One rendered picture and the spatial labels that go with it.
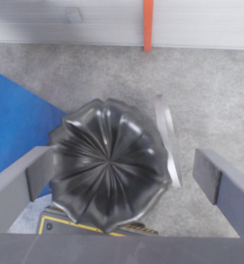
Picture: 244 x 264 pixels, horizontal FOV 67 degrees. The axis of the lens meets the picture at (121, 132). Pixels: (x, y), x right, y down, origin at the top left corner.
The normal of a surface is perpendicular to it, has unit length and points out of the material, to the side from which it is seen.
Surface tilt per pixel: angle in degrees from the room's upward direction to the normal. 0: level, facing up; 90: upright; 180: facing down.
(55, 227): 0
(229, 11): 90
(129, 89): 0
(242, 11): 90
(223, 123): 0
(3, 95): 90
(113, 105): 21
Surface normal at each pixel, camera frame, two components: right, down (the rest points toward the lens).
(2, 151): 0.99, 0.09
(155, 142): -0.30, -0.19
